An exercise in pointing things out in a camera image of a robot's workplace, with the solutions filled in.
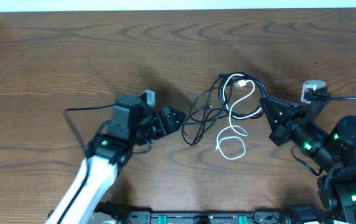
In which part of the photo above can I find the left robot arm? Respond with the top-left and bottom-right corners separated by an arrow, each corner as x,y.
47,90 -> 185,223

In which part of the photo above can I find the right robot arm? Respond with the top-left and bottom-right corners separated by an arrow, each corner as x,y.
260,96 -> 356,223

